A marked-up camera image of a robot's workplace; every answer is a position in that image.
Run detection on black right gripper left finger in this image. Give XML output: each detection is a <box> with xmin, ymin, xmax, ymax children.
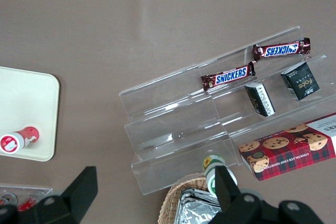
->
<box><xmin>33</xmin><ymin>165</ymin><xmax>99</xmax><ymax>224</ymax></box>

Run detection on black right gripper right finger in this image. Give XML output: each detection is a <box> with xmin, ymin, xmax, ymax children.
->
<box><xmin>214</xmin><ymin>165</ymin><xmax>279</xmax><ymax>224</ymax></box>

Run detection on oval wicker basket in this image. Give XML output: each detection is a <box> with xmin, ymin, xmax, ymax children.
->
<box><xmin>157</xmin><ymin>173</ymin><xmax>219</xmax><ymax>224</ymax></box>

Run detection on beige plastic serving tray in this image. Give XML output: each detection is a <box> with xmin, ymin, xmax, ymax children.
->
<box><xmin>0</xmin><ymin>66</ymin><xmax>61</xmax><ymax>163</ymax></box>

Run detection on clear acrylic bottle rack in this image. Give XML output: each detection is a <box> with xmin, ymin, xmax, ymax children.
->
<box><xmin>0</xmin><ymin>184</ymin><xmax>54</xmax><ymax>209</ymax></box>

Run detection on stacked aluminium foil trays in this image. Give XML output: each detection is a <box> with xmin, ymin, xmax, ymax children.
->
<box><xmin>174</xmin><ymin>187</ymin><xmax>224</xmax><ymax>224</ymax></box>

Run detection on green lid yogurt bottle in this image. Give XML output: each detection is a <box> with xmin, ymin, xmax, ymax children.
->
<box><xmin>201</xmin><ymin>154</ymin><xmax>238</xmax><ymax>199</ymax></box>

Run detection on red tartan cookie box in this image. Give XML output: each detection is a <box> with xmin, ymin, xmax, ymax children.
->
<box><xmin>238</xmin><ymin>112</ymin><xmax>336</xmax><ymax>182</ymax></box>

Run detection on red and white yogurt bottle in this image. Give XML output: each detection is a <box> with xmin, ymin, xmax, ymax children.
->
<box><xmin>0</xmin><ymin>126</ymin><xmax>40</xmax><ymax>155</ymax></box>

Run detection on small black carton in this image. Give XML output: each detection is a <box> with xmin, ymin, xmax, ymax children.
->
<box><xmin>280</xmin><ymin>61</ymin><xmax>320</xmax><ymax>101</ymax></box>
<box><xmin>244</xmin><ymin>82</ymin><xmax>277</xmax><ymax>117</ymax></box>

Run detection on clear acrylic step shelf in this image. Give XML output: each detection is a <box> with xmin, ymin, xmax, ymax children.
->
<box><xmin>118</xmin><ymin>25</ymin><xmax>336</xmax><ymax>196</ymax></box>

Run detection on Snickers chocolate bar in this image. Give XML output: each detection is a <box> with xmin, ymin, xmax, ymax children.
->
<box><xmin>252</xmin><ymin>37</ymin><xmax>312</xmax><ymax>63</ymax></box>
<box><xmin>200</xmin><ymin>61</ymin><xmax>256</xmax><ymax>92</ymax></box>

